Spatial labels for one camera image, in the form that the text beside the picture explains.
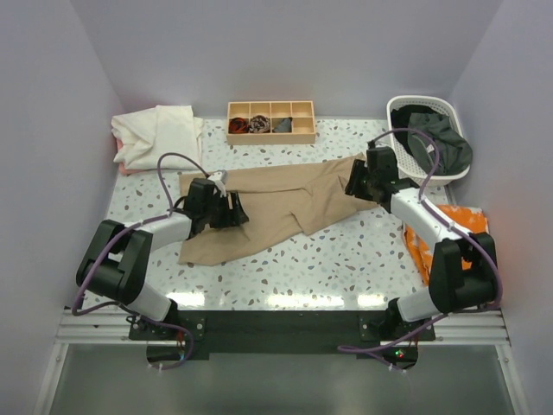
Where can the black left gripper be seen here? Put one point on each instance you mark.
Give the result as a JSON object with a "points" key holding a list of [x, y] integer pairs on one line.
{"points": [[227, 209]]}

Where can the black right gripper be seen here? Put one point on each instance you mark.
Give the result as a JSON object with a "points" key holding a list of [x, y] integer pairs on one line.
{"points": [[360, 181]]}

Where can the beige t-shirt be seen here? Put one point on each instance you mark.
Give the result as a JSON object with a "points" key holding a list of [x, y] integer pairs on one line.
{"points": [[280, 201]]}

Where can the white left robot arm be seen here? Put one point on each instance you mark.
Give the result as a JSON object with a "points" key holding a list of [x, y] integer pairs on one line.
{"points": [[116, 261]]}

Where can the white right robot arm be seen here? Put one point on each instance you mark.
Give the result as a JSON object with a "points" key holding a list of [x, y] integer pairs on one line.
{"points": [[463, 272]]}

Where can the white plastic laundry basket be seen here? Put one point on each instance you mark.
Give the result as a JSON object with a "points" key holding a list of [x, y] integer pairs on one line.
{"points": [[406, 164]]}

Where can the wooden compartment organizer box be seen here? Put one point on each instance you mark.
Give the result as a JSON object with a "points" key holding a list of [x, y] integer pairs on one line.
{"points": [[303, 127]]}

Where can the black garment in basket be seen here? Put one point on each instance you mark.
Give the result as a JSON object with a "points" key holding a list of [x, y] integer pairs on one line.
{"points": [[400, 118]]}

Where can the orange black rolled sock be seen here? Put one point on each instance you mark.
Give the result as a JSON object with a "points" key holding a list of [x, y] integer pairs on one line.
{"points": [[238, 125]]}

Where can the brown patterned rolled sock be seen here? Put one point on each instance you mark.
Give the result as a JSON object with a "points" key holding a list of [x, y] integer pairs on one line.
{"points": [[259, 124]]}

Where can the grey rolled sock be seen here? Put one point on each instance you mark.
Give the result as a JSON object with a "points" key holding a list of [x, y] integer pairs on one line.
{"points": [[282, 125]]}

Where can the dark green t-shirt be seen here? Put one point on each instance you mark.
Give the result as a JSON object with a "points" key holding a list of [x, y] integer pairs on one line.
{"points": [[454, 151]]}

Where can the orange tie-dye folded t-shirt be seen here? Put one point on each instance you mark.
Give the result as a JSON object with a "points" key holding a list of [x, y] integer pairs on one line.
{"points": [[471, 218]]}

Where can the cream folded t-shirt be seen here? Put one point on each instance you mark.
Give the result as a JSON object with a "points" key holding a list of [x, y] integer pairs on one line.
{"points": [[151, 133]]}

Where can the pink folded t-shirt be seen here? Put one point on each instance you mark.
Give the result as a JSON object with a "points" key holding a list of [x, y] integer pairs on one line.
{"points": [[121, 166]]}

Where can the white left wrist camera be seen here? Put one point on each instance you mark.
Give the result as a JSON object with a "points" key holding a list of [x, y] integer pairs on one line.
{"points": [[219, 178]]}

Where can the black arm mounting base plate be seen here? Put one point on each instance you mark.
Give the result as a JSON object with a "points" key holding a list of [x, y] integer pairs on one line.
{"points": [[269, 332]]}

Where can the aluminium frame rail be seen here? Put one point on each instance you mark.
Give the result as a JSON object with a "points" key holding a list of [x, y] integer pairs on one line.
{"points": [[109, 327]]}

